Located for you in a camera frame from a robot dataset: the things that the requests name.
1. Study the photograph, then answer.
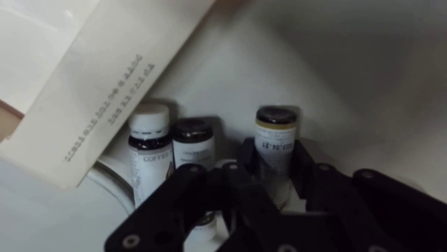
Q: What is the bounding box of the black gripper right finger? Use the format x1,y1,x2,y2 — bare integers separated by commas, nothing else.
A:
290,138,447,252

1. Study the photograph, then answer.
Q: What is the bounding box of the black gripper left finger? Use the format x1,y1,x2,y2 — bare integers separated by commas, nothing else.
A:
103,137,299,252

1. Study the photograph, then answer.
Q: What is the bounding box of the dark-capped bottle yellow band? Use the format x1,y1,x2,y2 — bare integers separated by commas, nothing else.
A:
253,105,300,212

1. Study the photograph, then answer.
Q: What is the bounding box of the dark-capped small bottle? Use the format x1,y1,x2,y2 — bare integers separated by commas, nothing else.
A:
169,117,221,246

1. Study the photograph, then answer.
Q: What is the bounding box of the white-capped small bottle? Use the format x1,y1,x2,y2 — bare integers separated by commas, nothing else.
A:
127,102,174,210

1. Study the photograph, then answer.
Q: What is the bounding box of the light wooden tray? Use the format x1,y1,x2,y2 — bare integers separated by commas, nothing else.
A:
0,0,218,190

